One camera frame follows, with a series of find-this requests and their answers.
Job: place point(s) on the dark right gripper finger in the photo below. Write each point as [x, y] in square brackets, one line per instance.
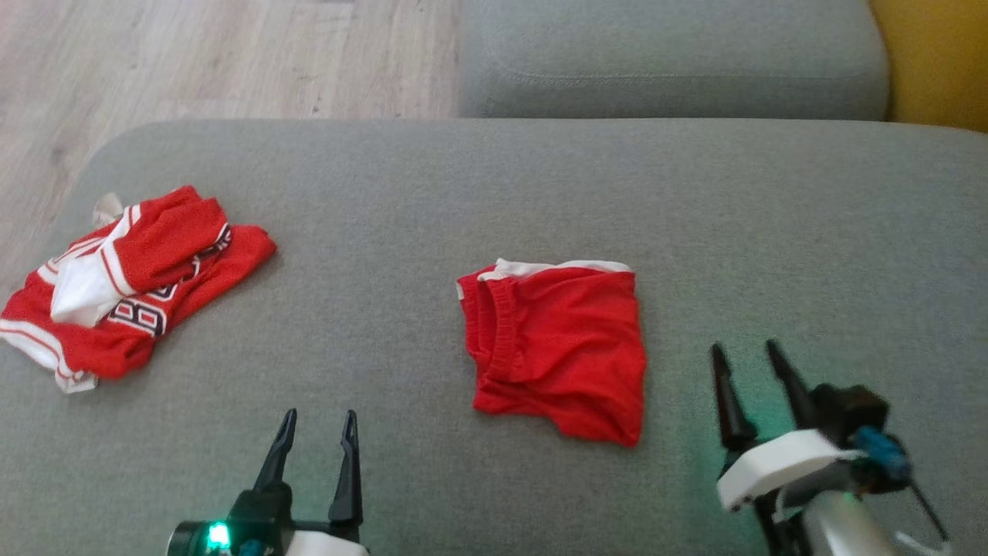
[729, 401]
[795, 386]

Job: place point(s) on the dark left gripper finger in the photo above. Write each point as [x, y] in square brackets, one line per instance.
[347, 479]
[276, 455]

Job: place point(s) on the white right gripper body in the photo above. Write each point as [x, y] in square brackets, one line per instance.
[779, 467]

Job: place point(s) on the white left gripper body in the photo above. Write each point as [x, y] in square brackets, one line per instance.
[324, 544]

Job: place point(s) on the red white-trimmed basketball shorts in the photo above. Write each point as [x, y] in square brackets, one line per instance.
[563, 347]

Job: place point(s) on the red Bulls basketball jersey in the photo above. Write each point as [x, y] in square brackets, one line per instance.
[154, 255]

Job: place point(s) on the grey fabric sofa seat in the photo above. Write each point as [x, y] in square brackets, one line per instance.
[540, 193]

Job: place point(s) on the grey sofa cushion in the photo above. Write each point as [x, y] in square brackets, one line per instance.
[671, 54]

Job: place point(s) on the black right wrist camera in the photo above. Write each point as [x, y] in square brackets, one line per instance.
[857, 417]

